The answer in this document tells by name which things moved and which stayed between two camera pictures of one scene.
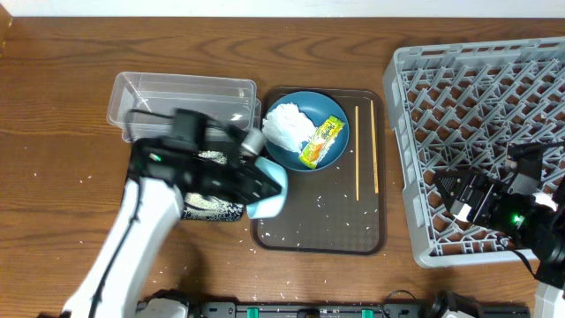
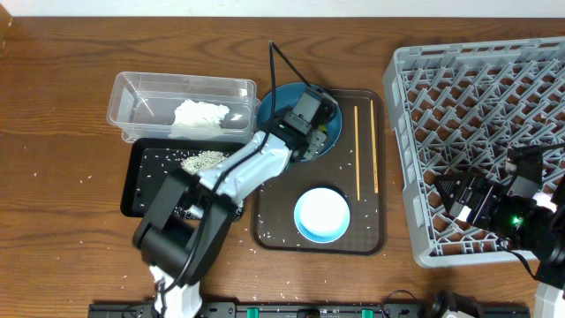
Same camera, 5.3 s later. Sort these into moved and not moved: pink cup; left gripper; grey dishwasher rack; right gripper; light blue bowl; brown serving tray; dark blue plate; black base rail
Moved: light blue bowl; dark blue plate; left gripper
Not moved: black base rail; grey dishwasher rack; brown serving tray; right gripper; pink cup
